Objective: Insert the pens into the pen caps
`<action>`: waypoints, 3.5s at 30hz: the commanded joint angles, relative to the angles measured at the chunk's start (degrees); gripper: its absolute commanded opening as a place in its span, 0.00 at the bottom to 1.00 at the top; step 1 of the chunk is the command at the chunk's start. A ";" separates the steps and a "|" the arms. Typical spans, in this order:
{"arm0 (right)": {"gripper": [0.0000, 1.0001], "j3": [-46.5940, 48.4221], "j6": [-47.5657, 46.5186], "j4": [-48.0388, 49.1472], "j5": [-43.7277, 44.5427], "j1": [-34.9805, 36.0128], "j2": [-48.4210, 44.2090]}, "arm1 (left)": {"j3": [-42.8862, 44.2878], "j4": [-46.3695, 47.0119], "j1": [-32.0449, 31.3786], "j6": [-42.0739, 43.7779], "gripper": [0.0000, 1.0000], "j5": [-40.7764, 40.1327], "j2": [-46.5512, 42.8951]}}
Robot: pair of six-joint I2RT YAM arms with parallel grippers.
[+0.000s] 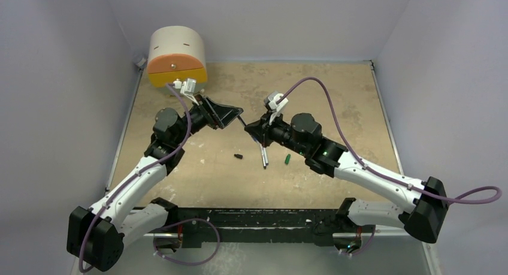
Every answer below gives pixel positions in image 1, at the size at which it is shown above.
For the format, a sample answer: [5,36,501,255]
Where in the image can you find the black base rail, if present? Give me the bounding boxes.
[140,198,378,250]

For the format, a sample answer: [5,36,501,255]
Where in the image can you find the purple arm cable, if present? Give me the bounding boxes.
[78,82,193,274]
[277,77,503,206]

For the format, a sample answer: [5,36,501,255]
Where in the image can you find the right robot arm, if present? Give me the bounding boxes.
[245,113,449,243]

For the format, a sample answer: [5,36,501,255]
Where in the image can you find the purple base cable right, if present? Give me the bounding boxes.
[337,225,377,258]

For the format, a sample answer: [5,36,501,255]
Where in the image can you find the white marker black tip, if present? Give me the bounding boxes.
[258,143,267,170]

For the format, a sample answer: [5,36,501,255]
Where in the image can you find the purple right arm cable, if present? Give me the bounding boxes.
[277,77,503,206]

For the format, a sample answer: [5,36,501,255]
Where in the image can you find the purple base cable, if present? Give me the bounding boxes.
[337,225,377,258]
[152,218,221,267]

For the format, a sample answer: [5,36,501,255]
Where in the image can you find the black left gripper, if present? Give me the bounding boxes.
[173,95,242,146]

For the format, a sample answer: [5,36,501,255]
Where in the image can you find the small three-drawer pastel cabinet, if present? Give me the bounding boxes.
[146,26,208,92]

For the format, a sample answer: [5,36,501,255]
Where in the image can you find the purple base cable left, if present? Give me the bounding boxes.
[152,218,221,267]

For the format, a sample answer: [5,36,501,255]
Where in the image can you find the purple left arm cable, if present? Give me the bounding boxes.
[78,82,193,274]

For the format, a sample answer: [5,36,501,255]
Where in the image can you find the white marker blue tip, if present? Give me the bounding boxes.
[261,146,269,168]

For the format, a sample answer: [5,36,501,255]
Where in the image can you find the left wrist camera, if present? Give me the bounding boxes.
[173,78,196,95]

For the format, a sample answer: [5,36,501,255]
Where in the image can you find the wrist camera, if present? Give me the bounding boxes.
[173,78,196,95]
[264,91,289,125]

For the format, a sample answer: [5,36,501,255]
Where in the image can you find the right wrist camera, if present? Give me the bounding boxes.
[264,91,289,125]

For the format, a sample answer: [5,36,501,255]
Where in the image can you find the blue pen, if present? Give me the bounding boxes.
[237,116,247,127]

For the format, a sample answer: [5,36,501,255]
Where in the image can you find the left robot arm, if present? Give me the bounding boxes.
[66,96,243,273]

